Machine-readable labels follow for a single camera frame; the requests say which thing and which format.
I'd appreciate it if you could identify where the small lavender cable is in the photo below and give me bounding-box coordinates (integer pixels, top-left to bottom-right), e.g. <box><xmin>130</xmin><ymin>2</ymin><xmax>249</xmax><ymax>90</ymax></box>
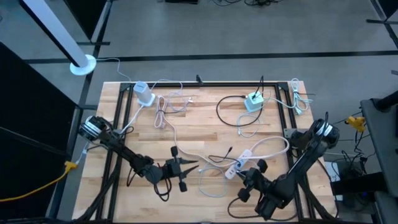
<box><xmin>150</xmin><ymin>78</ymin><xmax>195</xmax><ymax>114</ymax></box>

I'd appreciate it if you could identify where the yellow clamp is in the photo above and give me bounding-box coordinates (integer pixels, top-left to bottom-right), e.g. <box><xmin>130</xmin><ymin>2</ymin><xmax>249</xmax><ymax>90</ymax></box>
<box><xmin>344</xmin><ymin>115</ymin><xmax>367</xmax><ymax>134</ymax></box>

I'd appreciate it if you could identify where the white cube strip cord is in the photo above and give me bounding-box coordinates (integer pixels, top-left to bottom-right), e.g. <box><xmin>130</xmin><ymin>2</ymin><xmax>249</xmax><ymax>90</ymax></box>
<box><xmin>263</xmin><ymin>96</ymin><xmax>300</xmax><ymax>110</ymax></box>

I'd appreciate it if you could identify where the black cable tangle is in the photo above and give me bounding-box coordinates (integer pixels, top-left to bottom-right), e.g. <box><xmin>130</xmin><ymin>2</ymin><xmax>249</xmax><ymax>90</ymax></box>
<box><xmin>323</xmin><ymin>124</ymin><xmax>376</xmax><ymax>175</ymax></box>

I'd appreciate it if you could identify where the white tower power strip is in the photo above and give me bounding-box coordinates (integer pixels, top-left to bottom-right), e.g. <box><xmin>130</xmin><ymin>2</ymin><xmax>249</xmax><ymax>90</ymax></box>
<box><xmin>132</xmin><ymin>80</ymin><xmax>157</xmax><ymax>108</ymax></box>

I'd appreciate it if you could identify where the black partition panel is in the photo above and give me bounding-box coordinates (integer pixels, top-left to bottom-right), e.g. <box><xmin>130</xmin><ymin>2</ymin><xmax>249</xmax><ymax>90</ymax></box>
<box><xmin>0</xmin><ymin>41</ymin><xmax>79</xmax><ymax>220</ymax></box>
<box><xmin>63</xmin><ymin>0</ymin><xmax>109</xmax><ymax>41</ymax></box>

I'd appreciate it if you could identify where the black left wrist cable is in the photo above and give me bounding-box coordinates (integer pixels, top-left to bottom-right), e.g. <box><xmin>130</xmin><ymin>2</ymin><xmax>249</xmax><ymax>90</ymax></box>
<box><xmin>126</xmin><ymin>167</ymin><xmax>173</xmax><ymax>202</ymax></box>

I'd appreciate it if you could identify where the short black USB cable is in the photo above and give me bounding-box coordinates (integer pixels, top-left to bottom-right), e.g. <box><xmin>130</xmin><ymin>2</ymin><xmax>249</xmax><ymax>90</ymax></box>
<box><xmin>207</xmin><ymin>146</ymin><xmax>243</xmax><ymax>165</ymax></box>

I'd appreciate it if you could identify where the black computer box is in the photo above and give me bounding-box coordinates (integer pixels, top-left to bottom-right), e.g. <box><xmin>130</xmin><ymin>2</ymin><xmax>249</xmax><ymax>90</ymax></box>
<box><xmin>329</xmin><ymin>160</ymin><xmax>389</xmax><ymax>197</ymax></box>

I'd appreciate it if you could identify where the white power strip cord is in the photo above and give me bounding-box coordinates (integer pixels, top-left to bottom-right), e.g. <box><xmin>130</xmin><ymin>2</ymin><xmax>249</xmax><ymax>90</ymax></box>
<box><xmin>154</xmin><ymin>94</ymin><xmax>291</xmax><ymax>169</ymax></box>

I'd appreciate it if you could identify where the grey desk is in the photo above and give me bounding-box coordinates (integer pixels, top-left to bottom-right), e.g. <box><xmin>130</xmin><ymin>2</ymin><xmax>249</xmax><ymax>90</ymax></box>
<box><xmin>359</xmin><ymin>98</ymin><xmax>398</xmax><ymax>200</ymax></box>

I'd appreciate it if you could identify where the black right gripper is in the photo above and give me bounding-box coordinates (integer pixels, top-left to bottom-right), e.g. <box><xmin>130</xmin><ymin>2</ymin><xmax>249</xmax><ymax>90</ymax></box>
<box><xmin>235</xmin><ymin>159</ymin><xmax>272</xmax><ymax>203</ymax></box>

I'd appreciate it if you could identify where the yellow extension cord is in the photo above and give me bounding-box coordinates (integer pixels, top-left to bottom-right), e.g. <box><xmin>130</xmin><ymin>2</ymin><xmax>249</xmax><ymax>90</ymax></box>
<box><xmin>0</xmin><ymin>160</ymin><xmax>79</xmax><ymax>203</ymax></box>

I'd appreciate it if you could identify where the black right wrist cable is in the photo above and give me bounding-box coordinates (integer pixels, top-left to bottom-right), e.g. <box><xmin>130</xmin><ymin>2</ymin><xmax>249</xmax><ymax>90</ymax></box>
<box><xmin>227</xmin><ymin>197</ymin><xmax>271</xmax><ymax>221</ymax></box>

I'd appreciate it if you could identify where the white tower fan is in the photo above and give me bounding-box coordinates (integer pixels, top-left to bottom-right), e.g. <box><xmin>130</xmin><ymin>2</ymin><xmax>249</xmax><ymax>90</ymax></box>
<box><xmin>19</xmin><ymin>0</ymin><xmax>97</xmax><ymax>77</ymax></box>

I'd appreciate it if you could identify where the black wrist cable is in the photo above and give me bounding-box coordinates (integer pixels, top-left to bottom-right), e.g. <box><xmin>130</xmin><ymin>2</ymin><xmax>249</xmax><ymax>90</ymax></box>
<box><xmin>227</xmin><ymin>197</ymin><xmax>271</xmax><ymax>221</ymax></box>
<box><xmin>126</xmin><ymin>167</ymin><xmax>173</xmax><ymax>202</ymax></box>

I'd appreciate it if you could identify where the white USB cable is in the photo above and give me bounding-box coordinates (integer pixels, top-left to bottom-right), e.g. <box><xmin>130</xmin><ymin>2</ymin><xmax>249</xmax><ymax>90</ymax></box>
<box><xmin>236</xmin><ymin>110</ymin><xmax>262</xmax><ymax>139</ymax></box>

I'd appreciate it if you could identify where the pale cube power strip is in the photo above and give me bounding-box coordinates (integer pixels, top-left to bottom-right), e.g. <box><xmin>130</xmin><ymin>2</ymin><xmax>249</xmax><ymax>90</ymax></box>
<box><xmin>243</xmin><ymin>91</ymin><xmax>266</xmax><ymax>113</ymax></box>

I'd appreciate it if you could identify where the bundled white plug cable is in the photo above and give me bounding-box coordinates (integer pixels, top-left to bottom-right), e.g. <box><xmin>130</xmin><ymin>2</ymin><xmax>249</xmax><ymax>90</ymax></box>
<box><xmin>289</xmin><ymin>77</ymin><xmax>313</xmax><ymax>116</ymax></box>

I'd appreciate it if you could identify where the short white plug cable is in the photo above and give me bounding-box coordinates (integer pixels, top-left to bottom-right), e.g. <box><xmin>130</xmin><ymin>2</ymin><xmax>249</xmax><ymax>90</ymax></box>
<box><xmin>75</xmin><ymin>141</ymin><xmax>90</xmax><ymax>165</ymax></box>

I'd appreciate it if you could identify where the white fan power cable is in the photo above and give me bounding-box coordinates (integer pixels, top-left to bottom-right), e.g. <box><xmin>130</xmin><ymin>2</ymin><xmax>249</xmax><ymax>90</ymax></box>
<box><xmin>95</xmin><ymin>57</ymin><xmax>134</xmax><ymax>82</ymax></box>

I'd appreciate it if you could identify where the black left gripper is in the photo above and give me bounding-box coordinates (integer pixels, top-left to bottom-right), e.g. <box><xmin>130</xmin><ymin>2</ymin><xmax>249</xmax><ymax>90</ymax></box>
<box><xmin>164</xmin><ymin>145</ymin><xmax>200</xmax><ymax>193</ymax></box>

